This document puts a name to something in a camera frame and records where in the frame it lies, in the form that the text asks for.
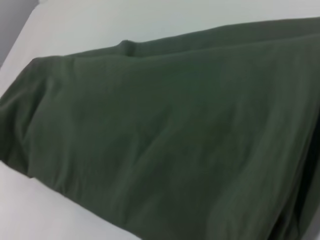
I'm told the dark green shirt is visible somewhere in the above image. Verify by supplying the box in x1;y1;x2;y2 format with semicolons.
0;16;320;240

